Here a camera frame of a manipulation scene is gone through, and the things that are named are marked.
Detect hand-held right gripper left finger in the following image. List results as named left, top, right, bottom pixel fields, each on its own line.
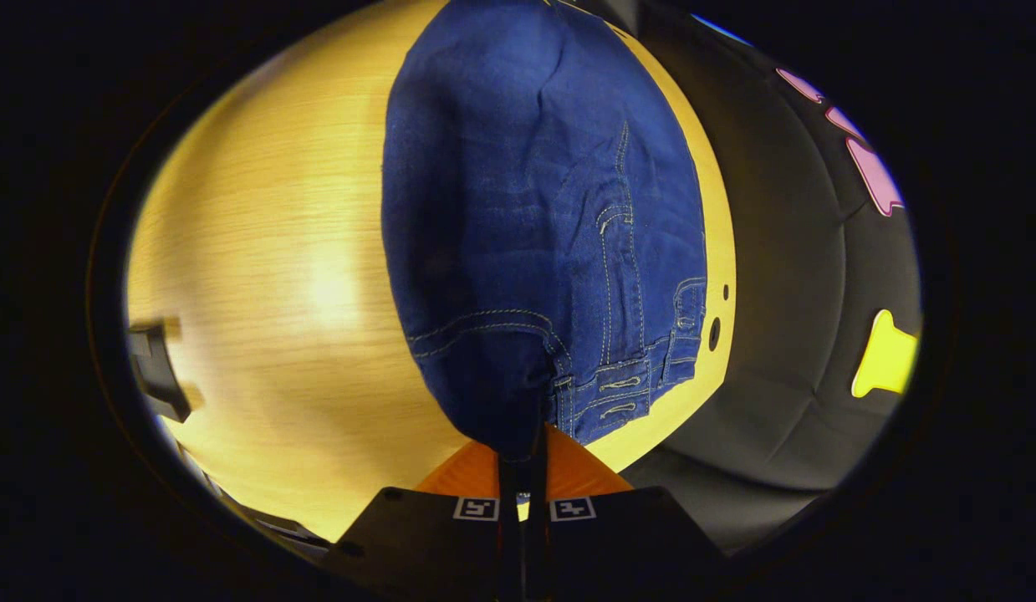
left=317, top=439, right=525, bottom=602

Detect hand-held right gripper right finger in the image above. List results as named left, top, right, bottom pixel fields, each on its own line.
left=526, top=416, right=729, bottom=602

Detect blue denim jeans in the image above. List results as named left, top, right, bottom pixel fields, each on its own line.
left=381, top=0, right=708, bottom=462

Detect black backdrop cloth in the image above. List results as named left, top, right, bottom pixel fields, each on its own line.
left=559, top=0, right=924, bottom=554

